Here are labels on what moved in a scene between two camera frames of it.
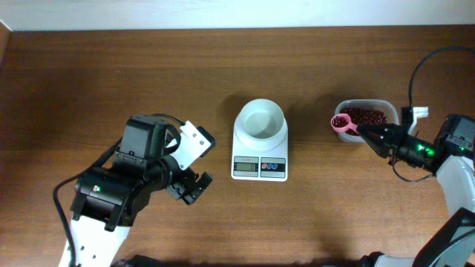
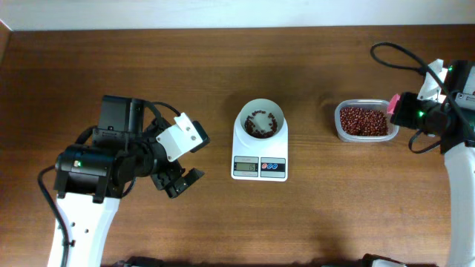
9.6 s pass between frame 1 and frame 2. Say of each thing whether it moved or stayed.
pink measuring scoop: moved
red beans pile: stayed
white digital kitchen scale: stayed
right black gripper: moved
